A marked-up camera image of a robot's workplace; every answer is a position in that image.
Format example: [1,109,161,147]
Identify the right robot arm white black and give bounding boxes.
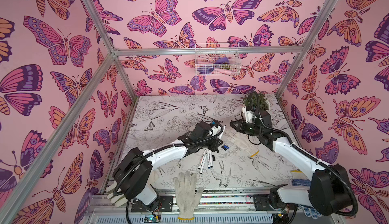
[230,108,359,217]

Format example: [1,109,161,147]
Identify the white glove front left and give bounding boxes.
[105,180,128,207]

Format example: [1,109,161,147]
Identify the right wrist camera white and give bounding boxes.
[242,106,255,123]

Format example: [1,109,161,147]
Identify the white wire basket on wall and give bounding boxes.
[193,45,242,77]

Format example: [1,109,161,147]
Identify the blue dotted glove right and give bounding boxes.
[291,179,322,220]

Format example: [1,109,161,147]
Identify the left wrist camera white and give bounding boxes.
[210,120,223,136]

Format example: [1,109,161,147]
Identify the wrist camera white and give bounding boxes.
[242,106,255,123]
[210,120,223,136]

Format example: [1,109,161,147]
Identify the white glove on table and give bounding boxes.
[224,131,260,157]

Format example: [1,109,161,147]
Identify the white potted green plant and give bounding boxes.
[243,91,269,111]

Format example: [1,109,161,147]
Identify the white glove front centre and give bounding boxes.
[173,171,204,221]

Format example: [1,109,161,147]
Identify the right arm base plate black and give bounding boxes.
[252,195,277,211]

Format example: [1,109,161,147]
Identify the green circuit board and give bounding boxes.
[144,215,161,224]

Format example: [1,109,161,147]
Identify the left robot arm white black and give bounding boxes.
[106,121,224,207]

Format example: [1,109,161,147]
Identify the white marker pen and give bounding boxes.
[207,149,213,169]
[217,125,226,140]
[199,156,207,174]
[198,149,207,169]

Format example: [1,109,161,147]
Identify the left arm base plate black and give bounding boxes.
[131,196,173,212]

